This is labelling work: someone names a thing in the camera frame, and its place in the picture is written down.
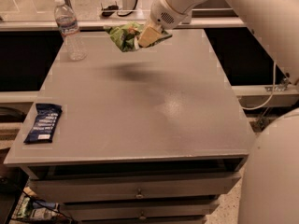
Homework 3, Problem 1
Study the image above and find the lower drawer knob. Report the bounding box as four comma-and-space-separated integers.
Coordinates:
139, 212, 147, 220

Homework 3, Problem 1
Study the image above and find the green jalapeno chip bag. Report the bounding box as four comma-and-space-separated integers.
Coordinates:
105, 21, 172, 52

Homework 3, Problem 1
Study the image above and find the clear plastic water bottle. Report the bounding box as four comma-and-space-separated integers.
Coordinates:
54, 0, 87, 61

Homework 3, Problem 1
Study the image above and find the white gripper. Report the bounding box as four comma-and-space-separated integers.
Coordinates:
138, 0, 207, 48

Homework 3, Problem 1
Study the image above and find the black cable on floor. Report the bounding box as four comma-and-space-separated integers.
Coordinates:
100, 0, 140, 18

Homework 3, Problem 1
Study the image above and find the drawer knob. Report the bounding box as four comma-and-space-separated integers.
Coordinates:
135, 189, 144, 199
139, 212, 147, 220

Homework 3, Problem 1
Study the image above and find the clutter under table left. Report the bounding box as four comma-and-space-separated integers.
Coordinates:
11, 187, 75, 224

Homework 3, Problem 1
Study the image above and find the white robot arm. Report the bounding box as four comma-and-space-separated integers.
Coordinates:
138, 0, 299, 224

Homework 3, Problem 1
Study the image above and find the lower grey drawer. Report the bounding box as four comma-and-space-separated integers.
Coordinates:
61, 200, 219, 221

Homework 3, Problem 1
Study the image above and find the white cable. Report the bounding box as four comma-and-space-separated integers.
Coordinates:
241, 61, 278, 112

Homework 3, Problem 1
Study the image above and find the grey drawer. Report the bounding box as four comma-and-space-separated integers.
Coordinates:
61, 200, 219, 221
29, 172, 241, 203

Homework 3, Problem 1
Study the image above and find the metal railing with post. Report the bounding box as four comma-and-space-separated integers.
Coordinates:
0, 0, 247, 33

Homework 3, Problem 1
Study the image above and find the blue rxbar blueberry bar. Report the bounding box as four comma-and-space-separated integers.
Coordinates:
24, 103, 63, 144

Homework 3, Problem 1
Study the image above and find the upper drawer knob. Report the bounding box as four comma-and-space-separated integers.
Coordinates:
135, 189, 144, 199

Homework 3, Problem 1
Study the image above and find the upper grey drawer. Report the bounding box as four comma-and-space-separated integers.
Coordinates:
29, 172, 241, 203

